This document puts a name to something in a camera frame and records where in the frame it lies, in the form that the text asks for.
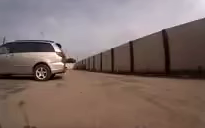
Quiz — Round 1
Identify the dark bush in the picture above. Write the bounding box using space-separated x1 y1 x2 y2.
66 57 77 64

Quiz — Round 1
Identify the silver minivan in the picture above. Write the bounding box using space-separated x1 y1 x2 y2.
0 39 68 82

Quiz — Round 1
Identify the long grey panel fence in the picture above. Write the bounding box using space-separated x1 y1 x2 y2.
73 14 205 80

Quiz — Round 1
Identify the brown dirt road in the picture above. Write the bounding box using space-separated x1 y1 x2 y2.
0 69 205 128

